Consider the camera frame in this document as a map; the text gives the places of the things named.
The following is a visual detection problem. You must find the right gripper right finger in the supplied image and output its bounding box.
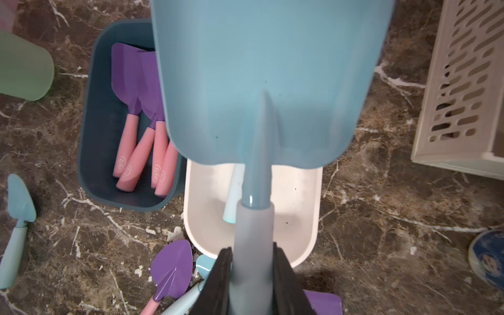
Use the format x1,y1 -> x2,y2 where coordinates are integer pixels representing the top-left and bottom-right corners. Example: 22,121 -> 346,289
273,242 -> 316,315

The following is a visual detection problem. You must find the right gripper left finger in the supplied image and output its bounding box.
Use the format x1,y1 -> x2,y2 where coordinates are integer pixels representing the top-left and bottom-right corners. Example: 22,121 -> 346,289
189,248 -> 232,314

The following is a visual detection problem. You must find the blue pointed shovel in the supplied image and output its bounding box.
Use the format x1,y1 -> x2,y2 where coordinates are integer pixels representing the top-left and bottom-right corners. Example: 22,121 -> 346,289
223,164 -> 245,224
161,255 -> 216,315

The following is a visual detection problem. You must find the purple pointed shovel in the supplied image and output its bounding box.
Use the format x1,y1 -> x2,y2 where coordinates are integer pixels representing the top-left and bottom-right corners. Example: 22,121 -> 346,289
155,141 -> 179,198
140,240 -> 193,315

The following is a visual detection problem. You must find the purple square shovel pink handle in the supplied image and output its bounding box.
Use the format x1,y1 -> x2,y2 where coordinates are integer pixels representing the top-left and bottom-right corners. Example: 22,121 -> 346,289
112,43 -> 142,178

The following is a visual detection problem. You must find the white storage box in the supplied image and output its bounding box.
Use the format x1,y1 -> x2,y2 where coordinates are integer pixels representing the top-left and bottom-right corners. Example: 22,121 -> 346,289
183,161 -> 323,268

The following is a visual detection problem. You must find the dark teal storage box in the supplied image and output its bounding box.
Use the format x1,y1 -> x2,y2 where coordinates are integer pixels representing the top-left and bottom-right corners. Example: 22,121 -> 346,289
77,18 -> 187,212

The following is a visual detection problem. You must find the purple square shovel middle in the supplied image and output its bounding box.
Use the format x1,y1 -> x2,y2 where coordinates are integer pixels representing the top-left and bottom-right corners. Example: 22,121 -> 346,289
304,290 -> 343,315

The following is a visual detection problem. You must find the blue lid pencil tube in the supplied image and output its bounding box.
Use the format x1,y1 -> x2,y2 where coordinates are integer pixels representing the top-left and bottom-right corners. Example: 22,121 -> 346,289
468,229 -> 503,291

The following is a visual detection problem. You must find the white desk file organizer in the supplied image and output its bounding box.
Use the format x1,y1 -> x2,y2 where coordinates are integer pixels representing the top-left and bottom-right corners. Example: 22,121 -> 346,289
411,0 -> 503,180

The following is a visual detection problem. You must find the green pen holder cup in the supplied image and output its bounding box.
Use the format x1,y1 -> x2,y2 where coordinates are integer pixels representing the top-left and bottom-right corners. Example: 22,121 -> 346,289
1,30 -> 55,101

